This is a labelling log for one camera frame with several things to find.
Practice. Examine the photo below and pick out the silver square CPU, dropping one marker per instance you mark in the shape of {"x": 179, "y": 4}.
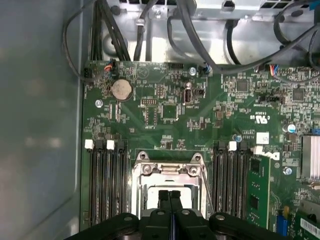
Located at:
{"x": 153, "y": 200}

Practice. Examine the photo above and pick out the green motherboard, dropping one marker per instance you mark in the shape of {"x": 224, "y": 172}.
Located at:
{"x": 200, "y": 120}

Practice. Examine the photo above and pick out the metal socket cover frame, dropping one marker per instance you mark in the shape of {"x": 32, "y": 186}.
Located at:
{"x": 172, "y": 176}

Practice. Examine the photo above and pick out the black open PC case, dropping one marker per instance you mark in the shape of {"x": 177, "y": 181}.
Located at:
{"x": 37, "y": 100}

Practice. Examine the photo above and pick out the blue expansion slot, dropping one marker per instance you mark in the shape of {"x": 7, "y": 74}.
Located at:
{"x": 282, "y": 222}

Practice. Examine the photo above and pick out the black internal USB port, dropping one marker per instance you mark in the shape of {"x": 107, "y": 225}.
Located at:
{"x": 188, "y": 95}

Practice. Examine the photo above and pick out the graphics card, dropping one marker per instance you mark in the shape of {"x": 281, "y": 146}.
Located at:
{"x": 310, "y": 222}

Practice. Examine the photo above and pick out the RAM slot black latches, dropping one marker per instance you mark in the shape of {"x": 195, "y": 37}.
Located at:
{"x": 122, "y": 175}
{"x": 221, "y": 180}
{"x": 101, "y": 175}
{"x": 242, "y": 182}

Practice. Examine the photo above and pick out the metal CPU socket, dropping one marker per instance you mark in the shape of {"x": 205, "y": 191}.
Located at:
{"x": 142, "y": 156}

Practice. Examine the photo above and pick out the silver coin battery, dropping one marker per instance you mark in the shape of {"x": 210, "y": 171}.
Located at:
{"x": 121, "y": 89}

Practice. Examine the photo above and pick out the RAM slot white latches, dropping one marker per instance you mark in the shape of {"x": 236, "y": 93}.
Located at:
{"x": 92, "y": 175}
{"x": 255, "y": 150}
{"x": 232, "y": 182}
{"x": 110, "y": 175}

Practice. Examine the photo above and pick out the silver finned heatsink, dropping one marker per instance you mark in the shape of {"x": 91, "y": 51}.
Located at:
{"x": 311, "y": 157}

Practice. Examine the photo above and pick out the green RAM stick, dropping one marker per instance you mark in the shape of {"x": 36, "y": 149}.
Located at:
{"x": 260, "y": 185}

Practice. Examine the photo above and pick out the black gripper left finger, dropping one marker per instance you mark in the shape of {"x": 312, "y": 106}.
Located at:
{"x": 155, "y": 225}

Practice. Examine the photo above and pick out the silver metal drive cage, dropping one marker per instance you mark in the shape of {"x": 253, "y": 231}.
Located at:
{"x": 210, "y": 6}

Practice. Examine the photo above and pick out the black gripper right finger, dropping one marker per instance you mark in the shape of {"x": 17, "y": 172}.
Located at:
{"x": 190, "y": 225}

